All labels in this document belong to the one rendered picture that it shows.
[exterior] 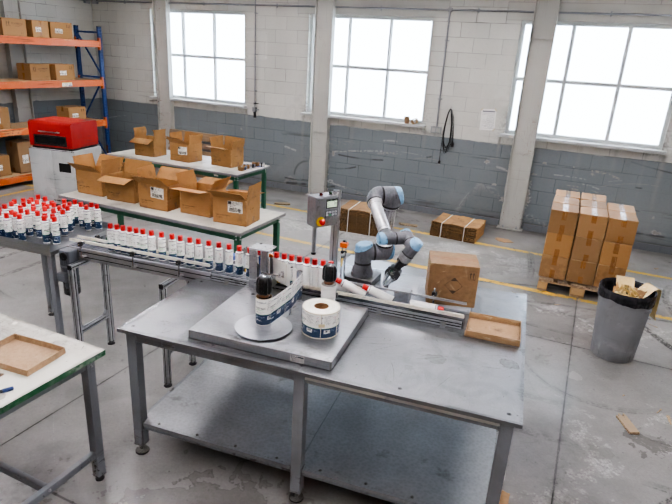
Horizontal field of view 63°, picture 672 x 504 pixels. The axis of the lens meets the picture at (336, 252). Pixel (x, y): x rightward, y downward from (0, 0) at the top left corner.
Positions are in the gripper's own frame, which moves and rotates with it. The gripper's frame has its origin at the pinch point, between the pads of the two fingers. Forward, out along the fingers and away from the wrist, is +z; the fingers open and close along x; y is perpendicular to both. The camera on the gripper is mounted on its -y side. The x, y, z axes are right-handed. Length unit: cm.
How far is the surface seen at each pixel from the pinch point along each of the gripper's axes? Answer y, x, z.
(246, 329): 68, -44, 38
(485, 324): -6, 62, -16
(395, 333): 27.0, 21.2, 7.8
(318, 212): 0, -57, -11
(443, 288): -18.8, 30.9, -12.8
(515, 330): -6, 76, -24
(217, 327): 70, -57, 47
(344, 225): -390, -80, 153
